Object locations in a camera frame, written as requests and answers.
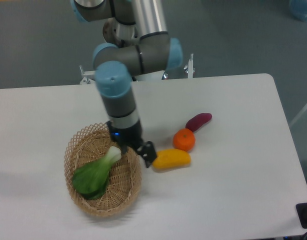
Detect purple sweet potato toy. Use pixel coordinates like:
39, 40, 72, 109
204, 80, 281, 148
185, 113, 213, 133

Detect black power socket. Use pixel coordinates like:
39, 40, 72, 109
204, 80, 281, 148
295, 202, 307, 229

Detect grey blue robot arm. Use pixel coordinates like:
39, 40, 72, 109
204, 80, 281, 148
70, 0, 183, 167

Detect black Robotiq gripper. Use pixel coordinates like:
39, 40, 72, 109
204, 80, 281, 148
106, 120, 157, 168

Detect blue plastic bag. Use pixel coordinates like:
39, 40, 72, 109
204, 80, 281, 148
288, 0, 307, 23

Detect orange tangerine toy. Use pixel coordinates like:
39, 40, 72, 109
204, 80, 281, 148
172, 128, 196, 152

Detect woven wicker basket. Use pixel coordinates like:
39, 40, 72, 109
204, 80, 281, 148
64, 123, 142, 218

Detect green bok choy vegetable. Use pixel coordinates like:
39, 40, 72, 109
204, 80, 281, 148
72, 146, 122, 200

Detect yellow mango toy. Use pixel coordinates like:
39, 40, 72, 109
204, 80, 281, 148
152, 148, 192, 171

